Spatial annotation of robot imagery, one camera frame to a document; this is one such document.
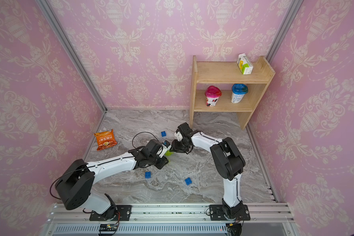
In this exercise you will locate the pink lid yogurt cup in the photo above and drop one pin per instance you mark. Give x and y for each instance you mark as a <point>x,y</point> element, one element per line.
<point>212,94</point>

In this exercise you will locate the blue 2x2 lego front left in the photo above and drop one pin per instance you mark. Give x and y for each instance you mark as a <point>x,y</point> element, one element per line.
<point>147,175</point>

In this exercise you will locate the aluminium front rail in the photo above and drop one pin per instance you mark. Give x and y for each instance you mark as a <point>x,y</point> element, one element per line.
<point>197,219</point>

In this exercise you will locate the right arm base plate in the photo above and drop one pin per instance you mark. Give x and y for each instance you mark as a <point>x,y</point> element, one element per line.
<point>222,213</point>

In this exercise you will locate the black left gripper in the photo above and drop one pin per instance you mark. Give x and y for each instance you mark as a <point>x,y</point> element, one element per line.
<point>163,163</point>

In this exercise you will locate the wooden shelf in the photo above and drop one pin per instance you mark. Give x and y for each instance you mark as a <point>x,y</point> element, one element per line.
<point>224,75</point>

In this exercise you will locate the orange snack bag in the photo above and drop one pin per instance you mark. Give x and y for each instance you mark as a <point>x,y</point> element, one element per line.
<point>105,140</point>

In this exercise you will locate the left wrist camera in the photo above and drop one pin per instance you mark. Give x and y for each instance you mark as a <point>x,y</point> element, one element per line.
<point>165,147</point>

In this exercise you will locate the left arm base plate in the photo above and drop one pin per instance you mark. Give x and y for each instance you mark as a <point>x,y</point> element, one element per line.
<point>119,213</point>

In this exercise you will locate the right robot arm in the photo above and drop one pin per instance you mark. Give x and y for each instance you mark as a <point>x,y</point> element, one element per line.
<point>229,163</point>

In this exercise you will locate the blue lid yogurt cup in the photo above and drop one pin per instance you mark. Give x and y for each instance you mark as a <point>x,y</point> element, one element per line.
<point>238,92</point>

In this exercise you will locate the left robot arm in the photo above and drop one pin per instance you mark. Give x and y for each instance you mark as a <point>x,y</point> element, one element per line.
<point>74,187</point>

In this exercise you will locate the green 2x4 lego brick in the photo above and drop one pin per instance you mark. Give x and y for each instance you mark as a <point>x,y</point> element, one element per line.
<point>168,153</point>

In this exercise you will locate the blue 2x2 lego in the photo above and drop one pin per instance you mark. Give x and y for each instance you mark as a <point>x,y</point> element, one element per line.
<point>188,181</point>
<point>147,175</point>

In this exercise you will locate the blue 2x2 lego front right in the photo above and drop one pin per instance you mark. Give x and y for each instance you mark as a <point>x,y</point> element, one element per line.
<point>188,181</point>

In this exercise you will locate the white green carton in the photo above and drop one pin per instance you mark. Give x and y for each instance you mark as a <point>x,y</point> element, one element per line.
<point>244,64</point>

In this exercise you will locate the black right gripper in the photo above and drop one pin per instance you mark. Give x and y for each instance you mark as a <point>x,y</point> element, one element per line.
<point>175,143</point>

